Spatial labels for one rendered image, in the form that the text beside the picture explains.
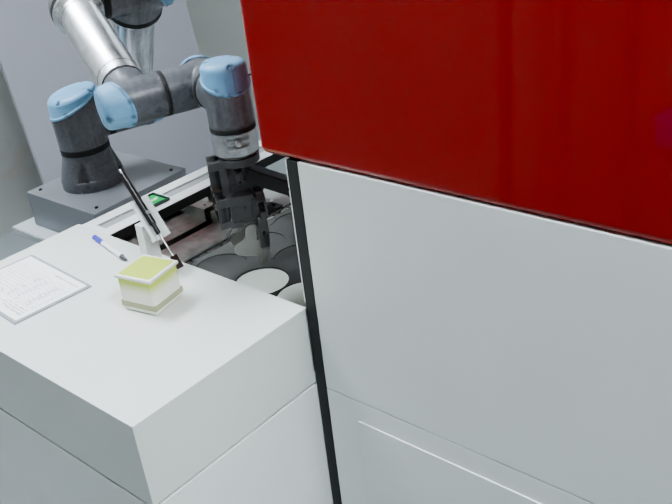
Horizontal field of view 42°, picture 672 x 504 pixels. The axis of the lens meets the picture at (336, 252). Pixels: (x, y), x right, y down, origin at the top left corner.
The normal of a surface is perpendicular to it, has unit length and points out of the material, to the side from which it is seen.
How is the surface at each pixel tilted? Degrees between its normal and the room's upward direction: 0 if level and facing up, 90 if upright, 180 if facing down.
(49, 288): 0
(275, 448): 90
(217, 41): 90
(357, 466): 90
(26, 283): 0
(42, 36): 82
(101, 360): 0
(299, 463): 90
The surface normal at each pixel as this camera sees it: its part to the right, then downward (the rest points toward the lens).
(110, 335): -0.10, -0.88
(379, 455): -0.64, 0.41
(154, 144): 0.75, 0.10
